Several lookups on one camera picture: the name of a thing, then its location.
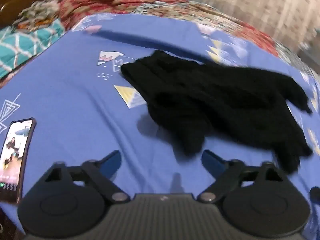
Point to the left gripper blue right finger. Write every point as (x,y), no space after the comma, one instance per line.
(224,171)

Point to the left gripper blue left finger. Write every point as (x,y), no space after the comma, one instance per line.
(100,171)

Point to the black pants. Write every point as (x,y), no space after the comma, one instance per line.
(246,105)

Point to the blue patterned bedsheet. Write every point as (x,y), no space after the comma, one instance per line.
(84,109)

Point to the smartphone with lit screen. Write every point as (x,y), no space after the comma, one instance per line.
(13,159)

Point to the teal white patterned quilt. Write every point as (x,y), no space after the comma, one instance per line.
(18,47)

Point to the red floral blanket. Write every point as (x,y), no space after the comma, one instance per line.
(72,11)

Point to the crumpled floral cloth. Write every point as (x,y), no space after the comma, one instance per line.
(40,14)

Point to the beige patterned curtain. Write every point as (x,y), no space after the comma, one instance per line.
(290,22)

